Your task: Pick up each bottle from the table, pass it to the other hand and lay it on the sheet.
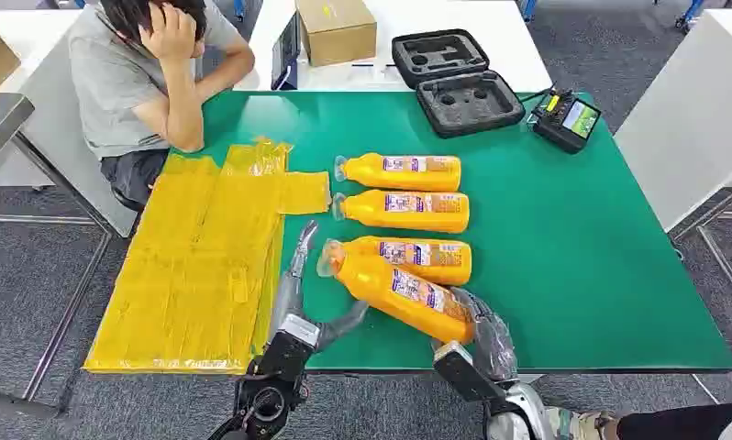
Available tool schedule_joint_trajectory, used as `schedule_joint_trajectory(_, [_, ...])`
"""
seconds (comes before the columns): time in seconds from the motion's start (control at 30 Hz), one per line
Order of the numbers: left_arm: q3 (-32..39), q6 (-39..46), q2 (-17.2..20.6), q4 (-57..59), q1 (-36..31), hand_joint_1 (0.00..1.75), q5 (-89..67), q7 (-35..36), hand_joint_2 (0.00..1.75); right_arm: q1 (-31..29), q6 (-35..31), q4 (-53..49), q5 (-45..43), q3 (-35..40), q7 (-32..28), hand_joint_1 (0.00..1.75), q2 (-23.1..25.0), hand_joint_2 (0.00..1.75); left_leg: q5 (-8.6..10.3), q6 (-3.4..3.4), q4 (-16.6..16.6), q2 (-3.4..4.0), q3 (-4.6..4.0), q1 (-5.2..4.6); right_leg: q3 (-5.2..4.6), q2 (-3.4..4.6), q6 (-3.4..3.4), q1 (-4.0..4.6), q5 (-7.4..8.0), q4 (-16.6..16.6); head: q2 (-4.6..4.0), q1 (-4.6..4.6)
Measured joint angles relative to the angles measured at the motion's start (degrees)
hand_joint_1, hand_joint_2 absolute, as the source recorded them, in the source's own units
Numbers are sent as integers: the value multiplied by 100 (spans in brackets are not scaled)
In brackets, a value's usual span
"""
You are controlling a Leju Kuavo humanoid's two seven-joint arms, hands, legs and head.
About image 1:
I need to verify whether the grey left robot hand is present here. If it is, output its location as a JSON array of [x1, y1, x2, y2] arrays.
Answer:
[[267, 219, 371, 355]]

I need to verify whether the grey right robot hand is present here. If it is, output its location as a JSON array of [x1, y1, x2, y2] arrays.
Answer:
[[429, 287, 520, 385]]

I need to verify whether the orange drink bottle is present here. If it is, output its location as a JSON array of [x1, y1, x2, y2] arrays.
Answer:
[[334, 152, 463, 193], [341, 235, 473, 287], [316, 238, 477, 347], [331, 189, 471, 235]]

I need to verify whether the yellow sheet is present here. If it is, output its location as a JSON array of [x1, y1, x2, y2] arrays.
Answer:
[[83, 137, 333, 377]]

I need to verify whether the green mat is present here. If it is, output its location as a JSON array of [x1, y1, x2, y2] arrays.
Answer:
[[172, 91, 732, 373]]

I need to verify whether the person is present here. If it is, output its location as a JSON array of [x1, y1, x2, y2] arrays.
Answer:
[[543, 397, 732, 440], [68, 0, 257, 214]]

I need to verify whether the black remote controller with screen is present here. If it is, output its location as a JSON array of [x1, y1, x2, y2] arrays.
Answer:
[[517, 83, 603, 156]]

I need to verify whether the dark tablet on stand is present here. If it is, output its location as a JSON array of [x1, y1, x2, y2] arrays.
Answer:
[[270, 10, 303, 93]]

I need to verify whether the black foam-lined case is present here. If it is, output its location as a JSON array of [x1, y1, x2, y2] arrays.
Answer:
[[391, 28, 527, 139]]

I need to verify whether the closed cardboard box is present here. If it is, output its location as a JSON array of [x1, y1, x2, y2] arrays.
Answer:
[[294, 0, 379, 69]]

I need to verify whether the white table with brown box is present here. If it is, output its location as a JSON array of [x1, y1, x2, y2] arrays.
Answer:
[[0, 8, 140, 239]]

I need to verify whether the white empty table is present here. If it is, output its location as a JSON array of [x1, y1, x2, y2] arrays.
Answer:
[[613, 8, 732, 234]]

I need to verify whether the white table with case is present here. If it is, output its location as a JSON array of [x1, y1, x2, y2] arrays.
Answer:
[[235, 0, 554, 94]]

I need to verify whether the blue chair leg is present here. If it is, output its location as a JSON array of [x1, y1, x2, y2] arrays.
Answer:
[[674, 0, 706, 33]]

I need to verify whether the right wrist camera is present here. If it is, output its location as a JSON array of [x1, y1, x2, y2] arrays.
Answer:
[[432, 340, 508, 404]]

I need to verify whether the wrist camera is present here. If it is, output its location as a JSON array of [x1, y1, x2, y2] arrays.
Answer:
[[432, 340, 508, 404], [250, 313, 321, 391]]

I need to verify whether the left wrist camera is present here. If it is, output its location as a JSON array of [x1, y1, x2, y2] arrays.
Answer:
[[250, 313, 321, 391]]

